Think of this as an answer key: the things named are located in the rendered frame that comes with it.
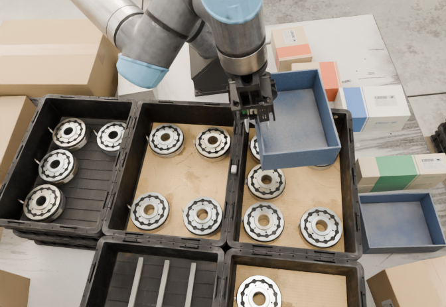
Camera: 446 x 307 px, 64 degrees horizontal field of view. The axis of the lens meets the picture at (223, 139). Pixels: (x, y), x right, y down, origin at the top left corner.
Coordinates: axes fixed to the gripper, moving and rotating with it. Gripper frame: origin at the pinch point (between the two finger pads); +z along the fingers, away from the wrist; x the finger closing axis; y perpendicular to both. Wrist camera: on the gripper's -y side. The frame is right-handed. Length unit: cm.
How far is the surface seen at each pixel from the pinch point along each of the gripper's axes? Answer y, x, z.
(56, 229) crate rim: 15, -51, 13
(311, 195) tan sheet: 7.4, 10.6, 30.9
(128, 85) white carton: -39, -45, 29
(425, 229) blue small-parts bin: 15, 41, 47
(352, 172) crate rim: 5.2, 20.9, 23.4
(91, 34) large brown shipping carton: -54, -54, 16
